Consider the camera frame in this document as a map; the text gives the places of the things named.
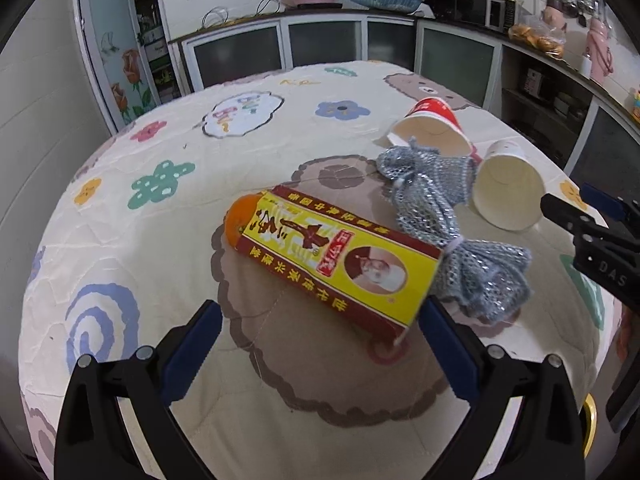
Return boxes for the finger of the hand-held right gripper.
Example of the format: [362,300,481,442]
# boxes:
[540,193,608,241]
[580,183,640,238]

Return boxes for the plastic bag of buns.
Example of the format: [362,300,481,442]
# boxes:
[508,15,568,58]

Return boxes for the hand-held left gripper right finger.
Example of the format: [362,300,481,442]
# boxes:
[419,296,586,480]

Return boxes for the kitchen counter cabinet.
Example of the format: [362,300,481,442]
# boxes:
[167,7,640,181]

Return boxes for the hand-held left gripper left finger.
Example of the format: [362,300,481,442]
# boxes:
[54,300,224,480]

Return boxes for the yellow and red cardboard box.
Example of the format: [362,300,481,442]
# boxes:
[223,184,443,343]

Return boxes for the flower printed glass door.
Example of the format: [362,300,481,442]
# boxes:
[75,0,166,133]

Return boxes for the pink thermos flask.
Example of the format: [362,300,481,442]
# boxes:
[587,17,613,83]
[545,0,568,28]

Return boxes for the microwave oven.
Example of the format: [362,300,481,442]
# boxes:
[457,0,516,31]

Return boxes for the plain white paper cup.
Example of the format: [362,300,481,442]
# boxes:
[472,140,547,231]

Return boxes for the black bin with yellow rim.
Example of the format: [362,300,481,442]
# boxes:
[582,392,598,458]

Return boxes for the red and white paper cup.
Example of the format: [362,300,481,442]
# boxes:
[387,97,473,157]

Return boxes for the silver mesh scrubber cloth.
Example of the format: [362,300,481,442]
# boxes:
[375,137,533,323]

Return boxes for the coiled cables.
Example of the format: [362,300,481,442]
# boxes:
[200,0,281,26]

